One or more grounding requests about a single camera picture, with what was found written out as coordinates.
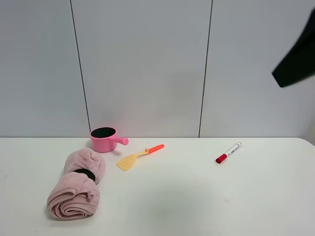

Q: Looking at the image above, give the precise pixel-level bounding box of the black hair band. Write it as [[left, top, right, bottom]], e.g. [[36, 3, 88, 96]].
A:
[[74, 169, 95, 182]]

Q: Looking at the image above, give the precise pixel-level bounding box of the yellow spatula orange handle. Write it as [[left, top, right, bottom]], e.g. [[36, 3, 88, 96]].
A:
[[116, 144, 164, 171]]

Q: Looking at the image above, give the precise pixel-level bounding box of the rolled pink towel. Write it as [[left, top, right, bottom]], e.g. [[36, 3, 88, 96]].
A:
[[47, 147, 106, 220]]

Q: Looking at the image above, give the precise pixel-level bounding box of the pink toy saucepan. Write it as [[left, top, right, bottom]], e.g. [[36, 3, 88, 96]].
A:
[[90, 127, 129, 153]]

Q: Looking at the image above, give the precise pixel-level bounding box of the red cap whiteboard marker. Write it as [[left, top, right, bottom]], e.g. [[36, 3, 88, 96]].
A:
[[215, 142, 242, 164]]

